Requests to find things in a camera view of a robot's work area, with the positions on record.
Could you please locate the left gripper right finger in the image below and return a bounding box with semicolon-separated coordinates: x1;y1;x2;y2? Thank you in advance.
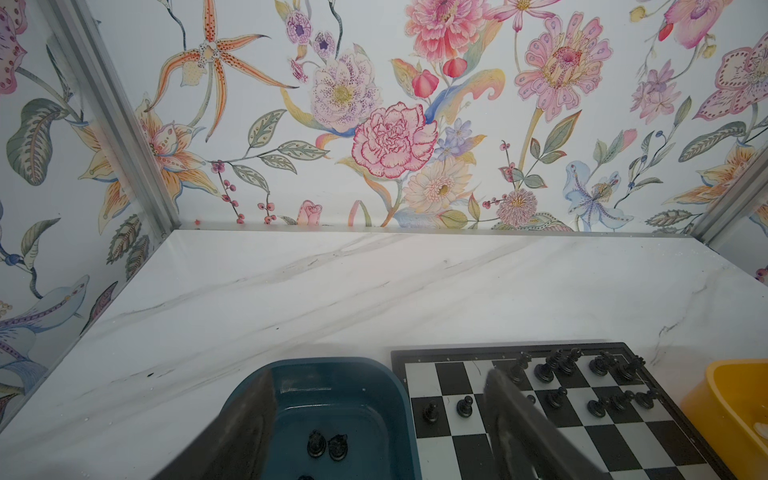
483;369;609;479

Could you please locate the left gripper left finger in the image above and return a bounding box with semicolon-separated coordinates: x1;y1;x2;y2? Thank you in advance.
155;369;277;479

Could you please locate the black white chessboard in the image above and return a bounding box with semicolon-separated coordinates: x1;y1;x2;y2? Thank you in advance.
391;342;734;479

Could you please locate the teal plastic tray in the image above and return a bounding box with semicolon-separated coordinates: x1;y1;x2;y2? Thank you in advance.
227;357;421;479

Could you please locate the yellow plastic tray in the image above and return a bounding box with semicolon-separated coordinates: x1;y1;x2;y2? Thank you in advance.
680;359;767;479

